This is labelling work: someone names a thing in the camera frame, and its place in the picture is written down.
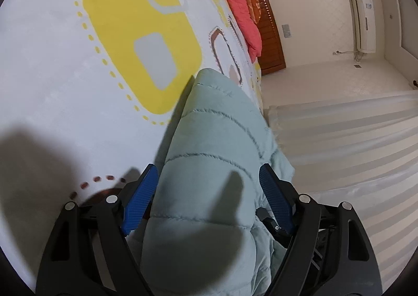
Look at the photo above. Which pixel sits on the wall switch plate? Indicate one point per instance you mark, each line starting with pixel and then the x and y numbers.
pixel 286 30

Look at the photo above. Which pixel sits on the cream striped curtain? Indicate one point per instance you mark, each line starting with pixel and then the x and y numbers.
pixel 364 151

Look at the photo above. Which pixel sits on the red pillow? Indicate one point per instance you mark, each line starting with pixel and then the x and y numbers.
pixel 247 26

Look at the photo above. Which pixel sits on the light green quilted jacket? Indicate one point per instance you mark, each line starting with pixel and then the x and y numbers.
pixel 203 236

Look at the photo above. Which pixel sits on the white patterned bed sheet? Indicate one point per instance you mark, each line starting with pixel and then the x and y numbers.
pixel 88 90

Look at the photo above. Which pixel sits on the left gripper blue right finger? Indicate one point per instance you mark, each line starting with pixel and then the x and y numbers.
pixel 327 249

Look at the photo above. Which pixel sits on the white wall air conditioner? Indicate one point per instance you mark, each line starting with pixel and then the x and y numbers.
pixel 363 14

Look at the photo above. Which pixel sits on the brown wooden headboard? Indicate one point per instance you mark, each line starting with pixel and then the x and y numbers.
pixel 272 59

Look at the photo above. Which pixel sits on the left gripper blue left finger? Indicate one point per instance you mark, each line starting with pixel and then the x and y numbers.
pixel 87 253

